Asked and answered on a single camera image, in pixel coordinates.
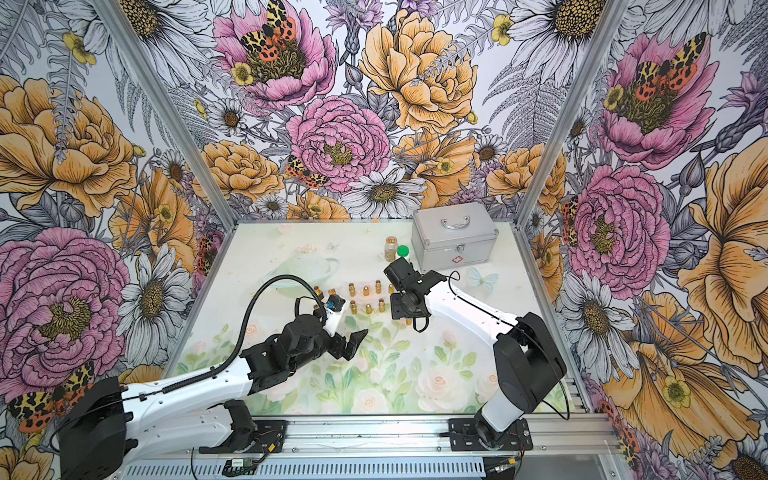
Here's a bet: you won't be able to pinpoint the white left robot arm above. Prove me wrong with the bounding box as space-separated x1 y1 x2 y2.
57 314 368 479

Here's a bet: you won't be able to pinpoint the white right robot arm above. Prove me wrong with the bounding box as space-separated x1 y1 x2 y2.
384 258 567 452

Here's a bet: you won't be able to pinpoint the amber glass jar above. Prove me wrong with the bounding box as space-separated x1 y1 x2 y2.
384 236 399 263

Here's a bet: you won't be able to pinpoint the silver metal case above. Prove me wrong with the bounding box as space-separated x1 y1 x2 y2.
411 202 499 271

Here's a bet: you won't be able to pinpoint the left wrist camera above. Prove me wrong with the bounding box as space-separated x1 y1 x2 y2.
323 294 346 337

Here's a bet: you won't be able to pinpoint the black corrugated cable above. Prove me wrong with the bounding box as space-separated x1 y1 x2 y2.
161 274 328 394

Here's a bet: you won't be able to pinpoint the aluminium corner post left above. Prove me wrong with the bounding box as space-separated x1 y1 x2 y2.
94 1 238 233

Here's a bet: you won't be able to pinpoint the aluminium corner post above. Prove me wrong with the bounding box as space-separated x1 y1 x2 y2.
515 0 630 231
94 1 238 233

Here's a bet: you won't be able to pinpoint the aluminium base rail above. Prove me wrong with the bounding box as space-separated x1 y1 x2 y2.
116 413 632 479

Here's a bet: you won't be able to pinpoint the aluminium corner post right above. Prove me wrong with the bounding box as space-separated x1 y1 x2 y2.
515 0 630 231

